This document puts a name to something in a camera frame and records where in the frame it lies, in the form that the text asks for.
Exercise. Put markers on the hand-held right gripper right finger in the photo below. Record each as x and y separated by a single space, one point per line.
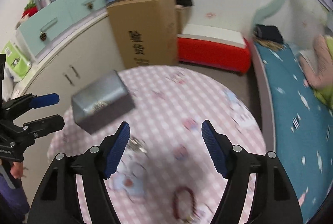
214 151

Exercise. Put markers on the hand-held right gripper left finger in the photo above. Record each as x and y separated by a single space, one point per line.
118 148

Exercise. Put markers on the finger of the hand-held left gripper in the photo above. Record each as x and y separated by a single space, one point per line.
46 124
44 100

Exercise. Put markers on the dark purple storage box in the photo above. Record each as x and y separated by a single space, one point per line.
104 99

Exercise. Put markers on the person's left forearm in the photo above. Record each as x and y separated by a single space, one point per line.
13 200

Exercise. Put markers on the person's left hand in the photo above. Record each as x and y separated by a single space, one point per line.
16 169

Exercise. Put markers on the white plastic bag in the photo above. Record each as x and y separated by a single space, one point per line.
11 83

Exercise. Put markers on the green box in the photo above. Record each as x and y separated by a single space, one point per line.
13 57

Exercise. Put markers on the white cabinet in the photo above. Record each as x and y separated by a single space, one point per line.
85 52

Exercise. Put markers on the pink checkered cartoon tablecloth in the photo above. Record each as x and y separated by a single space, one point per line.
169 99

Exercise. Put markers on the teal printed bed sheet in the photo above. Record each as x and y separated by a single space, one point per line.
291 114

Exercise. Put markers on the red plush toy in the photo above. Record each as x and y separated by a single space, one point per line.
28 9

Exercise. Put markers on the red stool with white top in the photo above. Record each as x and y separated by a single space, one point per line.
210 52

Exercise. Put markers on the tan fringed cloth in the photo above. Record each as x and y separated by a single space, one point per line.
270 46

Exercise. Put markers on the large cardboard box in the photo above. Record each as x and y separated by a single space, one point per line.
145 31

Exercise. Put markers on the green blanket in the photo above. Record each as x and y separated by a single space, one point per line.
328 94

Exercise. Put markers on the dark folded clothes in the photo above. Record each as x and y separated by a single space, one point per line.
268 34

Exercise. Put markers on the small cardboard box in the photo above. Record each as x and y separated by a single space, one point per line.
182 18

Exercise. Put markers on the mint white bed headboard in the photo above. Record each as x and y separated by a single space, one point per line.
270 5

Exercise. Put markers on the pink butterfly wall sticker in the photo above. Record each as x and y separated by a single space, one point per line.
210 15
304 23

